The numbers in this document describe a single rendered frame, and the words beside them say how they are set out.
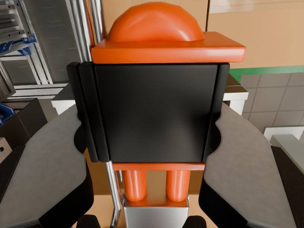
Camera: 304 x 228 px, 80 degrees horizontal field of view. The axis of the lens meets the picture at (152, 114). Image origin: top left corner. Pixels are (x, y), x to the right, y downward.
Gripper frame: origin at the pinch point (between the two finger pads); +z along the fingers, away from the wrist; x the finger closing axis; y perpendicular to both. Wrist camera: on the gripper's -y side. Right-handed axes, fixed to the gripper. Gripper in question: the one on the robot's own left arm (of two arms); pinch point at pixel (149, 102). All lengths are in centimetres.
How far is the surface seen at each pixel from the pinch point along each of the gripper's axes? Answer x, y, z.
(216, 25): 20, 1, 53
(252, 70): 64, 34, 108
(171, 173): 1.7, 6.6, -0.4
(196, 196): 8.9, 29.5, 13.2
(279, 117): 95, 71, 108
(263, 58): 38, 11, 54
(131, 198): -1.8, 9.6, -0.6
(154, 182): 0.2, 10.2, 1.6
